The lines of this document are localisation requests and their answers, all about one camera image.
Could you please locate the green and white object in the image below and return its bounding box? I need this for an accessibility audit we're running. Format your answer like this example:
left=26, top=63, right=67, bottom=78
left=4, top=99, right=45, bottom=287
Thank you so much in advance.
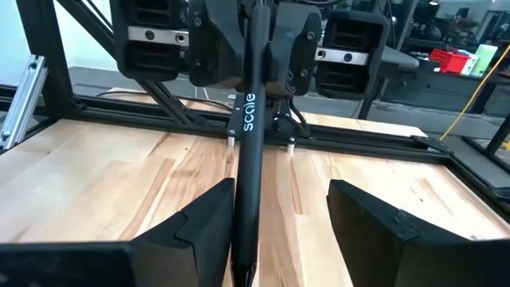
left=461, top=43, right=500, bottom=78

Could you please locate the yellow cable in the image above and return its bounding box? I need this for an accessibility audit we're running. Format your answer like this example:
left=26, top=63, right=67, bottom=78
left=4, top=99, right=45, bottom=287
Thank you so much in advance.
left=439, top=42, right=510, bottom=143

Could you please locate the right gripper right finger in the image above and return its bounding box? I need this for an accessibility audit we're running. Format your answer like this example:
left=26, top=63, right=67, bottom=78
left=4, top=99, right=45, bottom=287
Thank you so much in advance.
left=326, top=179, right=471, bottom=287

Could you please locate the dark storage shelf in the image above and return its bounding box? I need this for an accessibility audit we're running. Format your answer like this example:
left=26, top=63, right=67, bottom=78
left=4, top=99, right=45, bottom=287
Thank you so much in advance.
left=381, top=33, right=510, bottom=117

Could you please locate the silver aluminium post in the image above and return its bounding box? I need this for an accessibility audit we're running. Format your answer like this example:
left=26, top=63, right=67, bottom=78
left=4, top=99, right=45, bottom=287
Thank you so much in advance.
left=0, top=54, right=49, bottom=151

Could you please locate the red plastic box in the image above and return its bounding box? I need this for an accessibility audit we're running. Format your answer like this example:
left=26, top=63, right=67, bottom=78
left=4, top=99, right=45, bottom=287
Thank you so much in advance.
left=429, top=48, right=472, bottom=75

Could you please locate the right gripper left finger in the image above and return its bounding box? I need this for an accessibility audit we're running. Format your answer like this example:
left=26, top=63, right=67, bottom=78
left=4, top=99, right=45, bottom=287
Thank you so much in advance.
left=131, top=178, right=235, bottom=287

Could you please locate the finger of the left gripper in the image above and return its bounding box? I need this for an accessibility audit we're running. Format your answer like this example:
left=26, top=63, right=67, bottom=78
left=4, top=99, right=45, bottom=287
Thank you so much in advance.
left=270, top=3, right=322, bottom=96
left=189, top=0, right=246, bottom=89

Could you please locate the grey side desk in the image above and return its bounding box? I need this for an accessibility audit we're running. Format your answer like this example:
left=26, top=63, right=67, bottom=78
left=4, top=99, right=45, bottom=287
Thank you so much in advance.
left=358, top=44, right=420, bottom=120

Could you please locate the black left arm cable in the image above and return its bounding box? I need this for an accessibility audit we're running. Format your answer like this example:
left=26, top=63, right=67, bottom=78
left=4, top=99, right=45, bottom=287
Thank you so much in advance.
left=285, top=97, right=312, bottom=139

